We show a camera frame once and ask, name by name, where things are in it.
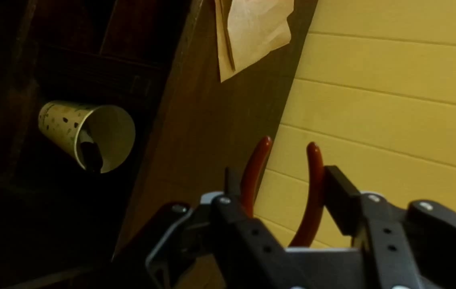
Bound dark wooden secretary desk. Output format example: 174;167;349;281
0;0;319;289

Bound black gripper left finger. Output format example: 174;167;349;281
213;169;293;289

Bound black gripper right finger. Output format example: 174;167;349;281
324;165;456;289

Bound orange handled pliers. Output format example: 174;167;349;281
240;136;325;247

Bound white papers on desk top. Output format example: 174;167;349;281
214;0;295;82

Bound white dotted paper cup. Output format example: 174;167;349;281
38;101;137;173

